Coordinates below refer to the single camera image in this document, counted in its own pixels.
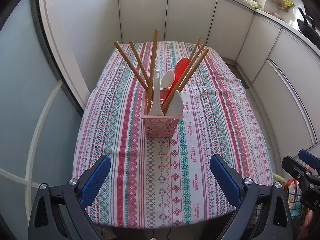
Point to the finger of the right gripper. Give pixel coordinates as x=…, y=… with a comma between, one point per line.
x=299, y=172
x=309, y=159

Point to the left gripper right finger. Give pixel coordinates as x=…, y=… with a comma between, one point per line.
x=262, y=212

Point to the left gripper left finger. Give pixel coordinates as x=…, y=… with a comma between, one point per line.
x=46, y=219

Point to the pink plastic utensil basket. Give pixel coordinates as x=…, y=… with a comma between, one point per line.
x=158, y=126

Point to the white rice paddle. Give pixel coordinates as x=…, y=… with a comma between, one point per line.
x=156, y=106

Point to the wooden chopstick five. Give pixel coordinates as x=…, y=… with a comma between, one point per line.
x=185, y=75

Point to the wooden chopstick six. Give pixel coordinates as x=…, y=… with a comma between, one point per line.
x=192, y=70

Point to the red plastic spoon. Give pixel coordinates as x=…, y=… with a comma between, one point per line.
x=179, y=69

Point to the white plastic spoon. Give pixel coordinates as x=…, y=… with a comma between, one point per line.
x=167, y=79

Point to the wooden chopstick four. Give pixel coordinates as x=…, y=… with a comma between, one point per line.
x=192, y=58

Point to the wooden chopstick three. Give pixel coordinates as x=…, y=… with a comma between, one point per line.
x=152, y=68

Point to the wooden chopstick two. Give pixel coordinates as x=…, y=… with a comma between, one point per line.
x=132, y=45

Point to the wooden chopstick one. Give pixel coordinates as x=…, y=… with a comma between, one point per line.
x=139, y=78

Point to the orange snack bag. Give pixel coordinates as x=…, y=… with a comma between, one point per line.
x=293, y=191

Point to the white cabinet row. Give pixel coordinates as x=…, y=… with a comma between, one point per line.
x=280, y=65

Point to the patterned tablecloth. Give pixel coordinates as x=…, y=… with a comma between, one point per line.
x=165, y=182

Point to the black wok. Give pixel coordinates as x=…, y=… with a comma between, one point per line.
x=308, y=29

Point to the yellow snack packet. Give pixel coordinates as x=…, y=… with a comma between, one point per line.
x=285, y=3

